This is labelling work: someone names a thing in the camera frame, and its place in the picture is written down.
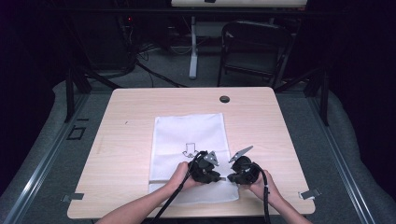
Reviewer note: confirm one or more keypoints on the person's right hand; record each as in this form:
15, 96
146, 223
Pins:
264, 188

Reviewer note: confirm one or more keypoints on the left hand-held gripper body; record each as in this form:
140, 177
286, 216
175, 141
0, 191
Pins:
202, 169

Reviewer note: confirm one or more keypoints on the black folding chair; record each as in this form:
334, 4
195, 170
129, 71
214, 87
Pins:
255, 40

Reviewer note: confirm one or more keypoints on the white cloth with arrow print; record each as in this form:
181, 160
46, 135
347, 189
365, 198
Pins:
186, 133

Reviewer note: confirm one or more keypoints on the metal floor rail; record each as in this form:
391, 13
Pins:
339, 161
43, 168

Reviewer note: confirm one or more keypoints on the black horizontal frame bar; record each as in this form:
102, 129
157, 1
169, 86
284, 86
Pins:
149, 11

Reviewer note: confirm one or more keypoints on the black metal frame stand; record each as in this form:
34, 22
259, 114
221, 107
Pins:
69, 93
324, 99

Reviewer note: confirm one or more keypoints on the white desk leg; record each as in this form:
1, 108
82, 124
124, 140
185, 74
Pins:
193, 56

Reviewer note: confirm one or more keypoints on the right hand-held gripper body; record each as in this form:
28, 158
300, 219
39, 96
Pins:
247, 171

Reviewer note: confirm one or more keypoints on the person's left hand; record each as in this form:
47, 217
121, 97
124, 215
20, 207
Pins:
180, 177

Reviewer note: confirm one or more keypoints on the grey tape strip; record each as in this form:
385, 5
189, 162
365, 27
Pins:
73, 197
309, 194

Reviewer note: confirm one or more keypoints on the dark equipment cabinet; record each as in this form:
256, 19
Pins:
106, 43

